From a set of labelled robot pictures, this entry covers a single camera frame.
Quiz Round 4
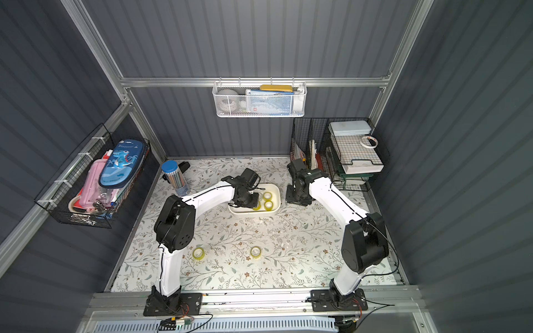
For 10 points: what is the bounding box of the yellow item in wall basket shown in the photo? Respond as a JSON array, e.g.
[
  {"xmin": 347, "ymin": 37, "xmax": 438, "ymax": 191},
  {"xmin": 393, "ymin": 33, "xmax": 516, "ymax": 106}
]
[{"xmin": 260, "ymin": 85, "xmax": 294, "ymax": 93}]

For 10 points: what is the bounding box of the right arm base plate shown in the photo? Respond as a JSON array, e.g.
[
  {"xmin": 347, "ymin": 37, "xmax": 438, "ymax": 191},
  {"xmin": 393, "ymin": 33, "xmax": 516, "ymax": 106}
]
[{"xmin": 306, "ymin": 289, "xmax": 369, "ymax": 312}]

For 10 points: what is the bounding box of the small circuit board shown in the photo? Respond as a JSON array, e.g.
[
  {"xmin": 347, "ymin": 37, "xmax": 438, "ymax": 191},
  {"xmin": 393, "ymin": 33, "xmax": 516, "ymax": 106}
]
[{"xmin": 157, "ymin": 317, "xmax": 194, "ymax": 332}]

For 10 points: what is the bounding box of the blue lid pencil tube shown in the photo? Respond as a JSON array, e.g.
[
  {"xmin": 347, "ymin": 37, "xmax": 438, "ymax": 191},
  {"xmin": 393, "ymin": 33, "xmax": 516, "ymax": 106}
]
[{"xmin": 161, "ymin": 160, "xmax": 189, "ymax": 197}]

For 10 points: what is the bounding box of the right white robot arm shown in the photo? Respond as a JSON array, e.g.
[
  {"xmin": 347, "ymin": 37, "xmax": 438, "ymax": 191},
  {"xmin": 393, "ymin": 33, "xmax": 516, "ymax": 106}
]
[{"xmin": 286, "ymin": 159, "xmax": 389, "ymax": 298}]

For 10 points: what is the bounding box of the black wire desk organizer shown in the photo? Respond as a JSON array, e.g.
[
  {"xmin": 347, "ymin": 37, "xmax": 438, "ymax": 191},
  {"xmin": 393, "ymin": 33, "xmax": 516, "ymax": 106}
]
[{"xmin": 290, "ymin": 117, "xmax": 390, "ymax": 191}]

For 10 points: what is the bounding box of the blue white packet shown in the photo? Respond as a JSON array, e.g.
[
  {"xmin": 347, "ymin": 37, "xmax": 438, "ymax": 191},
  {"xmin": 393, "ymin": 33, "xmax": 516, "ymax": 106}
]
[{"xmin": 245, "ymin": 90, "xmax": 294, "ymax": 116}]

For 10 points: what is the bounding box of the white tape roll in basket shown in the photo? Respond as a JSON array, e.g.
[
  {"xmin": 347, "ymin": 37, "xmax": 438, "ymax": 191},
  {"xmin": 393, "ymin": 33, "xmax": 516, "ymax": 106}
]
[{"xmin": 214, "ymin": 89, "xmax": 240, "ymax": 114}]

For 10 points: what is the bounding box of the black wire side basket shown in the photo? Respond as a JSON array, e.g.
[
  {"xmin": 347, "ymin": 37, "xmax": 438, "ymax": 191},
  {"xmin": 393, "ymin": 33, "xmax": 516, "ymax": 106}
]
[{"xmin": 35, "ymin": 124, "xmax": 151, "ymax": 229}]

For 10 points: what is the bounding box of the white wire wall basket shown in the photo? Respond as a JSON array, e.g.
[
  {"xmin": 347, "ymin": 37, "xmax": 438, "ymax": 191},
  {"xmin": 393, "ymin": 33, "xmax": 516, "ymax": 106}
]
[{"xmin": 212, "ymin": 82, "xmax": 308, "ymax": 118}]

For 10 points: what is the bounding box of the blue dinosaur pencil case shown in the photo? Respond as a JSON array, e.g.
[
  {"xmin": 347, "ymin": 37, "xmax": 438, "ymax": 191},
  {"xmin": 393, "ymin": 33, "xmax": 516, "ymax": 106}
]
[{"xmin": 99, "ymin": 139, "xmax": 149, "ymax": 189}]

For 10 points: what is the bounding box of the white storage box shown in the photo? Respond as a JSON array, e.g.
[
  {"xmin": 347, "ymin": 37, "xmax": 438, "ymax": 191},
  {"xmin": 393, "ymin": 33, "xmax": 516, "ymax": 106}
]
[{"xmin": 228, "ymin": 183, "xmax": 281, "ymax": 219}]

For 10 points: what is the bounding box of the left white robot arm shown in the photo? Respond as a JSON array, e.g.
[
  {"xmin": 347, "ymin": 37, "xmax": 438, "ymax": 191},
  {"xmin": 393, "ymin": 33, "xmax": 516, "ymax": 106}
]
[{"xmin": 154, "ymin": 168, "xmax": 261, "ymax": 297}]

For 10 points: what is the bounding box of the floral table mat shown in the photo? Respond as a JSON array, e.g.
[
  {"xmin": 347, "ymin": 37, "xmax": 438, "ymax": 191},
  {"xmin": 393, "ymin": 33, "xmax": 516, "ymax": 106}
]
[{"xmin": 110, "ymin": 158, "xmax": 343, "ymax": 292}]

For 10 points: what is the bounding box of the yellow tape roll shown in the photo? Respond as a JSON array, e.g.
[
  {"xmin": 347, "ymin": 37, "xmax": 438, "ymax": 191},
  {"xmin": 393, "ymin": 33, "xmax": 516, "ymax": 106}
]
[
  {"xmin": 250, "ymin": 246, "xmax": 262, "ymax": 259},
  {"xmin": 192, "ymin": 247, "xmax": 205, "ymax": 261},
  {"xmin": 263, "ymin": 201, "xmax": 275, "ymax": 212},
  {"xmin": 262, "ymin": 191, "xmax": 273, "ymax": 201},
  {"xmin": 253, "ymin": 201, "xmax": 262, "ymax": 211}
]

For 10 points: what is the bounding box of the pink pencil case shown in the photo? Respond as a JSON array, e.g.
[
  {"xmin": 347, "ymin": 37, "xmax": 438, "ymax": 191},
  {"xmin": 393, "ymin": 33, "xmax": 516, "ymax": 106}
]
[{"xmin": 78, "ymin": 159, "xmax": 107, "ymax": 210}]

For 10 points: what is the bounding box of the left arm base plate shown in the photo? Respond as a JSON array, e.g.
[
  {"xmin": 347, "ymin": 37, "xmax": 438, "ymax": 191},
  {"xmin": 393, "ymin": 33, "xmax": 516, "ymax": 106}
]
[{"xmin": 143, "ymin": 291, "xmax": 203, "ymax": 317}]

